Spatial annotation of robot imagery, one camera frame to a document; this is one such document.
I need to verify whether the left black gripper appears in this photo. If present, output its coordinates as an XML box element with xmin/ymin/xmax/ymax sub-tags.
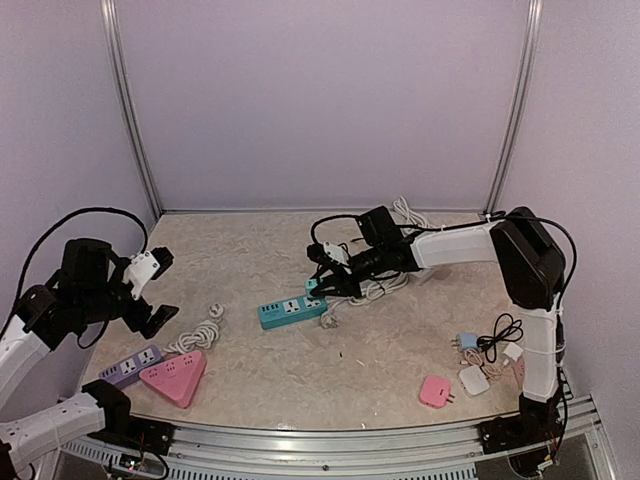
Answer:
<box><xmin>78</xmin><ymin>257</ymin><xmax>178</xmax><ymax>338</ymax></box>

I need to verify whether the teal charger plug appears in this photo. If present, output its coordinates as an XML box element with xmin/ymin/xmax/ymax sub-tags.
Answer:
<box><xmin>305</xmin><ymin>278</ymin><xmax>325</xmax><ymax>299</ymax></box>

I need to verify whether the teal power strip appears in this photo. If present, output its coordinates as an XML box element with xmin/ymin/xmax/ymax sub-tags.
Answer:
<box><xmin>257</xmin><ymin>295</ymin><xmax>328</xmax><ymax>331</ymax></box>

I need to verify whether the purple power strip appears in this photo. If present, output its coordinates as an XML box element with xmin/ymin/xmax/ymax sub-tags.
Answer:
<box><xmin>98</xmin><ymin>345</ymin><xmax>163</xmax><ymax>389</ymax></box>

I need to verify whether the light blue charger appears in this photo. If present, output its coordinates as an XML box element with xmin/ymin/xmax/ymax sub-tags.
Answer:
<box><xmin>451</xmin><ymin>332</ymin><xmax>478</xmax><ymax>352</ymax></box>

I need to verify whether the white square charger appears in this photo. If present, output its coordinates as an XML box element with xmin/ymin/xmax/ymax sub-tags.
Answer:
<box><xmin>458</xmin><ymin>365</ymin><xmax>490</xmax><ymax>397</ymax></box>

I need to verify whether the black usb cable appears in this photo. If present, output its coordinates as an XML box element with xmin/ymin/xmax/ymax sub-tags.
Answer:
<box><xmin>477</xmin><ymin>313</ymin><xmax>525</xmax><ymax>363</ymax></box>

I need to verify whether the pink white usb cable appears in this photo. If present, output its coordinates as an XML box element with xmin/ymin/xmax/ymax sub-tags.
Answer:
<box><xmin>457</xmin><ymin>347</ymin><xmax>516</xmax><ymax>385</ymax></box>

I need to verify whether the small white charger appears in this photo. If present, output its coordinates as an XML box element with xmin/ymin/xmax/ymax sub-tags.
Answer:
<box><xmin>501</xmin><ymin>342</ymin><xmax>524</xmax><ymax>366</ymax></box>

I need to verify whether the pink cube socket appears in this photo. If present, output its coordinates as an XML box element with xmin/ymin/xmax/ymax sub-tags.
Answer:
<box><xmin>512</xmin><ymin>355</ymin><xmax>525</xmax><ymax>390</ymax></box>

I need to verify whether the white cube socket adapter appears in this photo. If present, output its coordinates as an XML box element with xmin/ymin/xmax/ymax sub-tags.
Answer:
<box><xmin>408</xmin><ymin>269</ymin><xmax>436</xmax><ymax>285</ymax></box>

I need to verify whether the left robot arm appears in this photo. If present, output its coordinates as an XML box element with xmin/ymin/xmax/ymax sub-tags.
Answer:
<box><xmin>1</xmin><ymin>239</ymin><xmax>178</xmax><ymax>479</ymax></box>

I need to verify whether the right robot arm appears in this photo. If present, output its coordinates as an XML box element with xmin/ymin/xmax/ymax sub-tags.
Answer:
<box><xmin>307</xmin><ymin>206</ymin><xmax>577</xmax><ymax>444</ymax></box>

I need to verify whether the white round plug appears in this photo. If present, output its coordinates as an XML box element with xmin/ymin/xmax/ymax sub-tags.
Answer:
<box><xmin>208</xmin><ymin>303</ymin><xmax>225</xmax><ymax>322</ymax></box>

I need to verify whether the pink square plug adapter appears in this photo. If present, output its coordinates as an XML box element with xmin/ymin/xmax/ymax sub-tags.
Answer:
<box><xmin>419</xmin><ymin>375</ymin><xmax>455</xmax><ymax>409</ymax></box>

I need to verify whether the pink triangular power strip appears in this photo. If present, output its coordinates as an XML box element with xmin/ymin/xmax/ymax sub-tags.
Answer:
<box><xmin>139</xmin><ymin>350</ymin><xmax>206</xmax><ymax>409</ymax></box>

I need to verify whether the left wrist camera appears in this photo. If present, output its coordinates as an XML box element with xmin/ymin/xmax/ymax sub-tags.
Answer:
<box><xmin>123</xmin><ymin>250</ymin><xmax>169</xmax><ymax>300</ymax></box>

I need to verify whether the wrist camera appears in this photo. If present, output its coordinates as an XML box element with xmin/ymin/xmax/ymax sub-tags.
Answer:
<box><xmin>123</xmin><ymin>250</ymin><xmax>169</xmax><ymax>300</ymax></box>
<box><xmin>306</xmin><ymin>242</ymin><xmax>349</xmax><ymax>266</ymax></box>

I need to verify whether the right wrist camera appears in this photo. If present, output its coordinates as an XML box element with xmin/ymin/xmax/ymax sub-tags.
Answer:
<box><xmin>306</xmin><ymin>242</ymin><xmax>349</xmax><ymax>266</ymax></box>

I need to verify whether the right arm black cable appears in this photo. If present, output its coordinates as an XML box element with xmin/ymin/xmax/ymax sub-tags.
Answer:
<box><xmin>309</xmin><ymin>212</ymin><xmax>579</xmax><ymax>311</ymax></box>

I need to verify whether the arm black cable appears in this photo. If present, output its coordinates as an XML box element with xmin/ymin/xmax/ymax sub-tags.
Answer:
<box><xmin>0</xmin><ymin>207</ymin><xmax>151</xmax><ymax>341</ymax></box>
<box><xmin>309</xmin><ymin>212</ymin><xmax>579</xmax><ymax>311</ymax></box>

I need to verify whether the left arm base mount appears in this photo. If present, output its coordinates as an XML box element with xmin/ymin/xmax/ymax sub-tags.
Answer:
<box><xmin>88</xmin><ymin>416</ymin><xmax>176</xmax><ymax>456</ymax></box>

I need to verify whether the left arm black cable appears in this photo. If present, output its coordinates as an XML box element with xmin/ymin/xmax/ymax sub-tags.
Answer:
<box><xmin>0</xmin><ymin>207</ymin><xmax>151</xmax><ymax>341</ymax></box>

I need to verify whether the aluminium front rail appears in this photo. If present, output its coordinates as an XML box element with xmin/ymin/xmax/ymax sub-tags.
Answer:
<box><xmin>61</xmin><ymin>396</ymin><xmax>619</xmax><ymax>479</ymax></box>

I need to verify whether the right aluminium corner post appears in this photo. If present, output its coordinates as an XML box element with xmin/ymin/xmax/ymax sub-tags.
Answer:
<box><xmin>483</xmin><ymin>0</ymin><xmax>544</xmax><ymax>213</ymax></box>

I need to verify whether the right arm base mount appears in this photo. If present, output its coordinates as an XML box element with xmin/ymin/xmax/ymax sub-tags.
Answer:
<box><xmin>478</xmin><ymin>409</ymin><xmax>563</xmax><ymax>455</ymax></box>

